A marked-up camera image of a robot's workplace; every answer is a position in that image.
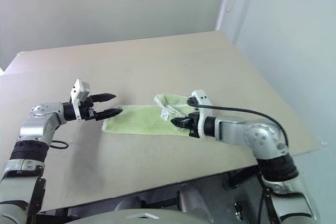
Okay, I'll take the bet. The silver robot torso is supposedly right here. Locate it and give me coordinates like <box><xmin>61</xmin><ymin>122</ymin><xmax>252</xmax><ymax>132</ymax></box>
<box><xmin>65</xmin><ymin>207</ymin><xmax>190</xmax><ymax>224</ymax></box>

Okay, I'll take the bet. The light green towel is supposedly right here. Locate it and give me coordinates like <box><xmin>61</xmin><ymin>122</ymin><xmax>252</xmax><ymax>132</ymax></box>
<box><xmin>101</xmin><ymin>92</ymin><xmax>201</xmax><ymax>137</ymax></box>

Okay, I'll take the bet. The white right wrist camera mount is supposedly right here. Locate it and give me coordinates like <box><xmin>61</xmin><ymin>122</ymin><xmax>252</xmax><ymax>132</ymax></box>
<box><xmin>191</xmin><ymin>89</ymin><xmax>215</xmax><ymax>138</ymax></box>

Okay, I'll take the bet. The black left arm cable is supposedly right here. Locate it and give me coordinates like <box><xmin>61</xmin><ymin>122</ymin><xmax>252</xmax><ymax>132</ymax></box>
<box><xmin>49</xmin><ymin>140</ymin><xmax>69</xmax><ymax>151</ymax></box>

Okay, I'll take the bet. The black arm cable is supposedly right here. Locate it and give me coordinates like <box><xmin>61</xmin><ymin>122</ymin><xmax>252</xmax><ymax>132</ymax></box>
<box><xmin>186</xmin><ymin>97</ymin><xmax>289</xmax><ymax>147</ymax></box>
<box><xmin>49</xmin><ymin>140</ymin><xmax>69</xmax><ymax>151</ymax></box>

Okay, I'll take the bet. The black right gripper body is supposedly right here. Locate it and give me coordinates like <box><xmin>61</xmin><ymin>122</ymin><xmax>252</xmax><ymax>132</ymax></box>
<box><xmin>187</xmin><ymin>111</ymin><xmax>201</xmax><ymax>139</ymax></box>

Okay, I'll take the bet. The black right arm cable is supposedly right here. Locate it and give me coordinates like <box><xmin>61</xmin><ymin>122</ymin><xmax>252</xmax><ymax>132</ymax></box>
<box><xmin>186</xmin><ymin>97</ymin><xmax>289</xmax><ymax>147</ymax></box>

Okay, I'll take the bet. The grey cylinder under table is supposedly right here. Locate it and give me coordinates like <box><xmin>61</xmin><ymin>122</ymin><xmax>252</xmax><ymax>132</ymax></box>
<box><xmin>178</xmin><ymin>183</ymin><xmax>214</xmax><ymax>222</ymax></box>

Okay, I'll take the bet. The dark rounded grey shape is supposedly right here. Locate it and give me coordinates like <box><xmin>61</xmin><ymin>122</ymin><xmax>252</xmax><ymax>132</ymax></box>
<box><xmin>114</xmin><ymin>195</ymin><xmax>148</xmax><ymax>212</ymax></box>

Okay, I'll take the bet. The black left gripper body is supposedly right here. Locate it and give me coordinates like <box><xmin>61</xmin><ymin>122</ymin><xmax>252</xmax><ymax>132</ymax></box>
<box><xmin>78</xmin><ymin>97</ymin><xmax>97</xmax><ymax>122</ymax></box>

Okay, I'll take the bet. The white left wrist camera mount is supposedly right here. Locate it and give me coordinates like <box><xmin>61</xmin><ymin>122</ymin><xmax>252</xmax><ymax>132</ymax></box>
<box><xmin>69</xmin><ymin>78</ymin><xmax>92</xmax><ymax>121</ymax></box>

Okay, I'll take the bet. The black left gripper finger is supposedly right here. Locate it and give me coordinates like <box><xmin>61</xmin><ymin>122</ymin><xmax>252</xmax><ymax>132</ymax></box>
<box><xmin>94</xmin><ymin>108</ymin><xmax>124</xmax><ymax>121</ymax></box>
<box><xmin>90</xmin><ymin>93</ymin><xmax>117</xmax><ymax>103</ymax></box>

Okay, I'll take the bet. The black bracket under table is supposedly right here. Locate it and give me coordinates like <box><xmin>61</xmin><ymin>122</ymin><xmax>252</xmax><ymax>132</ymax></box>
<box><xmin>222</xmin><ymin>167</ymin><xmax>261</xmax><ymax>190</ymax></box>

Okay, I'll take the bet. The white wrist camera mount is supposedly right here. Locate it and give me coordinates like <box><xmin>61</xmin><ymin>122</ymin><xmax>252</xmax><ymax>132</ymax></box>
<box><xmin>69</xmin><ymin>78</ymin><xmax>92</xmax><ymax>121</ymax></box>
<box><xmin>191</xmin><ymin>89</ymin><xmax>215</xmax><ymax>138</ymax></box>

